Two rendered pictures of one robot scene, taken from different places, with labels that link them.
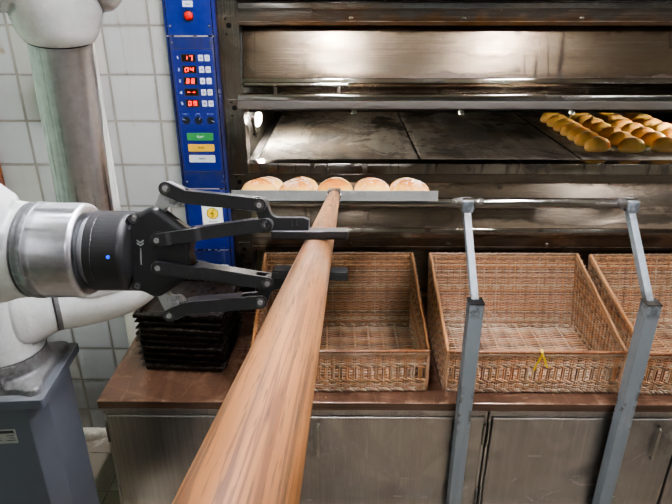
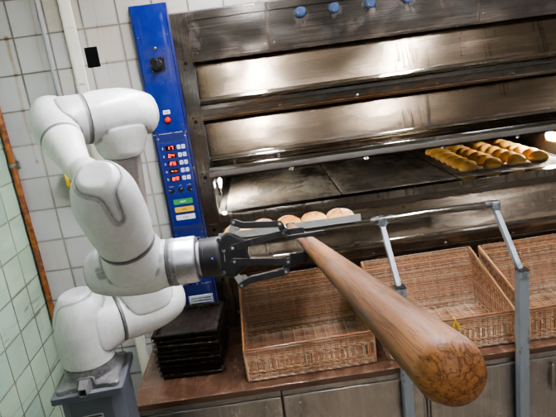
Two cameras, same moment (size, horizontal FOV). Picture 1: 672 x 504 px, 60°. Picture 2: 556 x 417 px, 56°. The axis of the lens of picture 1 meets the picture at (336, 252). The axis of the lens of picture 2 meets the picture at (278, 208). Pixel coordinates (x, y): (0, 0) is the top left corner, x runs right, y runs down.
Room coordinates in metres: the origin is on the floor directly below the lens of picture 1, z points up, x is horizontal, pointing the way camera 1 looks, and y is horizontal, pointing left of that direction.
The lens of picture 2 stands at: (-0.44, 0.10, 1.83)
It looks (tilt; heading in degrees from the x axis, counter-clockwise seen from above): 15 degrees down; 358
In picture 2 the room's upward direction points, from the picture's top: 8 degrees counter-clockwise
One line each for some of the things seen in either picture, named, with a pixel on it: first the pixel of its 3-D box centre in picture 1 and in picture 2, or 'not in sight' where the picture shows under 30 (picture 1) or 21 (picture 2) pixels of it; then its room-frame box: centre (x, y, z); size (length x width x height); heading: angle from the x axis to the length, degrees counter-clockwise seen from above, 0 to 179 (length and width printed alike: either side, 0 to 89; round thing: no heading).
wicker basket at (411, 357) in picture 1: (339, 316); (302, 318); (1.73, -0.01, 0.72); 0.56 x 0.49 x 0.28; 90
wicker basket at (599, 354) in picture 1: (516, 316); (432, 298); (1.72, -0.61, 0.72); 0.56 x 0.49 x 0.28; 89
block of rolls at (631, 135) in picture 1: (618, 129); (481, 152); (2.43, -1.17, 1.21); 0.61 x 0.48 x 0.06; 179
